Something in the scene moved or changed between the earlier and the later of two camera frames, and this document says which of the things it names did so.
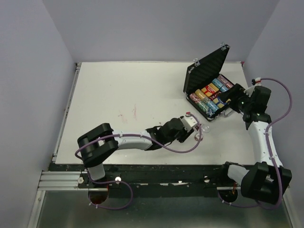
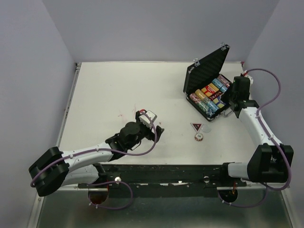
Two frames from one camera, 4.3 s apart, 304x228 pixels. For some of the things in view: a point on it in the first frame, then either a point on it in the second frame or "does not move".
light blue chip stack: x=212 y=106 does not move
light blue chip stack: x=223 y=89 does not move
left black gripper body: x=182 y=136 to x=144 y=132
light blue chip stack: x=220 y=84 does not move
